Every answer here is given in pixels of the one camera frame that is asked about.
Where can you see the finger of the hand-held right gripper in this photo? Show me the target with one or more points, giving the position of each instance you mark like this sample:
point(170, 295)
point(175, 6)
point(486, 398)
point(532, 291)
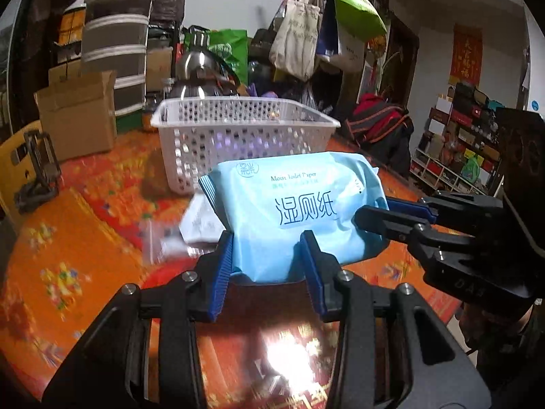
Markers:
point(383, 221)
point(408, 208)

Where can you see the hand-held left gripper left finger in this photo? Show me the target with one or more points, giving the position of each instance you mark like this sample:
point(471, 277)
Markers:
point(221, 277)

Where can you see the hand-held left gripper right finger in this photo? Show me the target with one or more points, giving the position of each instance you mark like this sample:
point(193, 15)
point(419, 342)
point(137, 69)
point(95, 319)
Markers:
point(314, 275)

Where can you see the light blue wet wipes pack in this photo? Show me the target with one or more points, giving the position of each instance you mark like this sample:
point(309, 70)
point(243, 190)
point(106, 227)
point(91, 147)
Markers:
point(298, 208)

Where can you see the purple tissue pack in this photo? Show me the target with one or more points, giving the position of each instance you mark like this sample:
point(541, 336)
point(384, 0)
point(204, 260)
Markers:
point(220, 141)

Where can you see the white perforated plastic basket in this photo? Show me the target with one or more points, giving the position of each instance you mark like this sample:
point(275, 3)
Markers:
point(204, 113)

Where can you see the white paper packet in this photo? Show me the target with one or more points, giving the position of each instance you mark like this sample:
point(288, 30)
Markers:
point(198, 221)

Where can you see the clear plastic wrapper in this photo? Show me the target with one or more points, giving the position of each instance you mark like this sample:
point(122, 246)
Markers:
point(164, 240)

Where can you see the white cubby shelf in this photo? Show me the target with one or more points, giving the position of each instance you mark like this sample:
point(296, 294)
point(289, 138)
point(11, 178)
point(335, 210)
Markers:
point(455, 145)

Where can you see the red and black jacket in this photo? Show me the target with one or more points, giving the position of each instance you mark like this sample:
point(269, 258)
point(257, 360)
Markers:
point(379, 123)

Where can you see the white and blue hanging bag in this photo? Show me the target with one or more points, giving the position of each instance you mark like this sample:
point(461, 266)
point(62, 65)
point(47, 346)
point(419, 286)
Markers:
point(345, 49)

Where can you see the white canvas tote bag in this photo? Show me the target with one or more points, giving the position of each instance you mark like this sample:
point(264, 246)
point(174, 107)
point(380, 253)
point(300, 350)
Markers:
point(296, 38)

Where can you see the stainless steel kettle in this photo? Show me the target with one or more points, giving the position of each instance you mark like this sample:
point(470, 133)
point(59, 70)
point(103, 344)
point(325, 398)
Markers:
point(193, 74)

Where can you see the black clamp on table edge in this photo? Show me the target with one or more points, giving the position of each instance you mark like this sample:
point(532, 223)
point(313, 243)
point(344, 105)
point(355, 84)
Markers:
point(40, 179)

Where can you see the bright green hanging bag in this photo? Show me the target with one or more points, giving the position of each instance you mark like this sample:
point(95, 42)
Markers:
point(355, 8)

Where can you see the open cardboard box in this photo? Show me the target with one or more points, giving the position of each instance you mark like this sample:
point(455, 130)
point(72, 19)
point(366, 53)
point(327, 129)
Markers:
point(76, 115)

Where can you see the green shopping bag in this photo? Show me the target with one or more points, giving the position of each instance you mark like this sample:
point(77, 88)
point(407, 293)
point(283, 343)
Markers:
point(232, 47)

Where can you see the yellow wooden chair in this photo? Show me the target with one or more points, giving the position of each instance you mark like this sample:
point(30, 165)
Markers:
point(10, 166)

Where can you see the grey plastic drawer tower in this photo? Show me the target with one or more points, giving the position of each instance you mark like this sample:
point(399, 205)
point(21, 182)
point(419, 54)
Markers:
point(113, 30)

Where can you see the black bag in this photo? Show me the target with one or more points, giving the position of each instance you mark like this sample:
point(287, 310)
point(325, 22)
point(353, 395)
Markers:
point(168, 0)

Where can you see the red wall scroll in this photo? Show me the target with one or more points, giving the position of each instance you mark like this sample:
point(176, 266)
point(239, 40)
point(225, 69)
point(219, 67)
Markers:
point(466, 55)

